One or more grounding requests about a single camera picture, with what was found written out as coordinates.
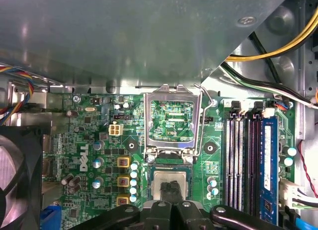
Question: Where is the red twisted wire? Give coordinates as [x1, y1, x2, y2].
[297, 139, 318, 200]

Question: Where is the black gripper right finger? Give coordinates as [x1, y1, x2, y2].
[171, 180, 281, 230]

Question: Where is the white black wire bundle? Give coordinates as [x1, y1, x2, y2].
[220, 62, 318, 110]

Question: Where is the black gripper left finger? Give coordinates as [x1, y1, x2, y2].
[92, 181, 172, 230]

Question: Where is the white power connector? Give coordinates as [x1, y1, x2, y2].
[279, 179, 307, 210]

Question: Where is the metal socket cover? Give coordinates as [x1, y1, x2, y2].
[143, 82, 202, 164]

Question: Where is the yellow black wire bundle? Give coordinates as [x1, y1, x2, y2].
[225, 8, 318, 63]

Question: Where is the grey power supply unit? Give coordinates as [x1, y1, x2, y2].
[0, 0, 286, 90]

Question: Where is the green motherboard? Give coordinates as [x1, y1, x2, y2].
[42, 90, 301, 230]

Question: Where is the RAM slot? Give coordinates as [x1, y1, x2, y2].
[225, 99, 239, 212]
[248, 99, 263, 216]
[237, 100, 250, 213]

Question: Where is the coloured fan wire bundle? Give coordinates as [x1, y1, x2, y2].
[0, 63, 35, 125]

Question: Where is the wire locking lever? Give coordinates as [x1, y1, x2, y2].
[193, 83, 217, 157]

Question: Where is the blue RAM stick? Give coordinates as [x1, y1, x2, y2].
[260, 115, 281, 227]

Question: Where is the blue data cable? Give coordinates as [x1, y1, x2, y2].
[282, 205, 303, 230]

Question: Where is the black case fan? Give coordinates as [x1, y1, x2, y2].
[0, 125, 45, 230]

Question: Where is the CPU socket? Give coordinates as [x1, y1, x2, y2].
[145, 150, 196, 210]

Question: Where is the black PC case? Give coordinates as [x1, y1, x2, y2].
[0, 0, 318, 230]

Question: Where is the single black cable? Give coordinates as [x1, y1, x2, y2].
[248, 32, 283, 84]

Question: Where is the CPU with silver top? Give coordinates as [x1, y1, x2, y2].
[146, 165, 194, 207]

